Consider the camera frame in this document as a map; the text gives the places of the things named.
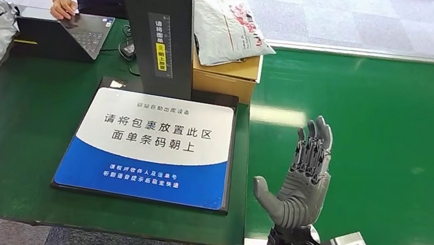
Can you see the green topped table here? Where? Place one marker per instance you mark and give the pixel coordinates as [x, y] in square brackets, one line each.
[20, 151]

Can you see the grey laptop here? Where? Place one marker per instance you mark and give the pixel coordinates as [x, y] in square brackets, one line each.
[87, 35]

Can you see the black yellow ruler label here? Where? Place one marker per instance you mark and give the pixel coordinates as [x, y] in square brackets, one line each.
[159, 58]

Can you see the white blue instruction sign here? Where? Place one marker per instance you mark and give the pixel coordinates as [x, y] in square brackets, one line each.
[155, 129]

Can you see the person's hand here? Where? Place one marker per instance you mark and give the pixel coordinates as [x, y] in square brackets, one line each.
[64, 9]

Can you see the green conveyor belt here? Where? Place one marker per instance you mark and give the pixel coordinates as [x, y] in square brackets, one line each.
[408, 125]

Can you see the brown cardboard box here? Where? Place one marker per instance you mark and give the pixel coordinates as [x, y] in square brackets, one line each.
[223, 83]

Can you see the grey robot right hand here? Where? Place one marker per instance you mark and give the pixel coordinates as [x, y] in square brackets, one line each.
[302, 191]

